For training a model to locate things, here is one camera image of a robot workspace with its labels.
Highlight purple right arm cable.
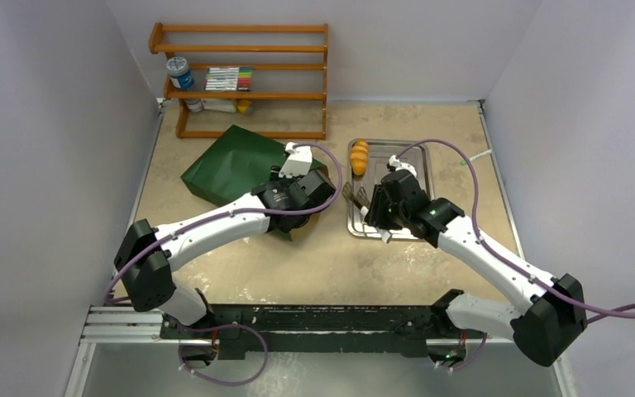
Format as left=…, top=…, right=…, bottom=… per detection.
left=391, top=138, right=635, bottom=325

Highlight small grey jar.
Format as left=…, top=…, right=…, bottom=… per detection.
left=184, top=98, right=203, bottom=112

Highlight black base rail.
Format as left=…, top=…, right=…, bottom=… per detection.
left=160, top=304, right=479, bottom=364

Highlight silver metal tongs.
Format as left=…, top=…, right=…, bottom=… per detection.
left=341, top=182, right=392, bottom=244

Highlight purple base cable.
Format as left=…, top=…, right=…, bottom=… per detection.
left=177, top=324, right=270, bottom=388
left=433, top=331, right=489, bottom=375

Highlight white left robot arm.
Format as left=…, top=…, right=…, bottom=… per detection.
left=114, top=170, right=338, bottom=338

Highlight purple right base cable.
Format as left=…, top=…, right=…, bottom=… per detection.
left=433, top=331, right=489, bottom=375

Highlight pack of coloured markers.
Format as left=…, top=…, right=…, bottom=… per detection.
left=204, top=66, right=253, bottom=92

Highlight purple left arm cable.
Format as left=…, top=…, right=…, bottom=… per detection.
left=103, top=143, right=345, bottom=306

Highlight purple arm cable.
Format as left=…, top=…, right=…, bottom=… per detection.
left=103, top=143, right=345, bottom=306
left=391, top=138, right=635, bottom=325

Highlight orange fake bread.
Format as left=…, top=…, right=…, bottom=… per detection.
left=350, top=139, right=369, bottom=176

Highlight green brown paper bag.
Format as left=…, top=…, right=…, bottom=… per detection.
left=176, top=127, right=340, bottom=238

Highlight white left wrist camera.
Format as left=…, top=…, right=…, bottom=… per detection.
left=279, top=142, right=313, bottom=179

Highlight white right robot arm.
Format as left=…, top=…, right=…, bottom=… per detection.
left=365, top=170, right=588, bottom=366

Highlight green white marker pen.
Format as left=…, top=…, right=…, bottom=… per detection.
left=460, top=149, right=492, bottom=165

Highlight silver metal tray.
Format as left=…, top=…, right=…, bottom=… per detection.
left=346, top=138, right=434, bottom=240

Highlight blue white jar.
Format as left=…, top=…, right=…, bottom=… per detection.
left=165, top=56, right=194, bottom=89

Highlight white small box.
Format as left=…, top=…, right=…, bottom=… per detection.
left=201, top=98, right=237, bottom=113

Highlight yellow small bottle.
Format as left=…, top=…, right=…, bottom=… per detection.
left=236, top=99, right=255, bottom=115

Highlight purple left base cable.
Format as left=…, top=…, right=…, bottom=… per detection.
left=177, top=324, right=270, bottom=388

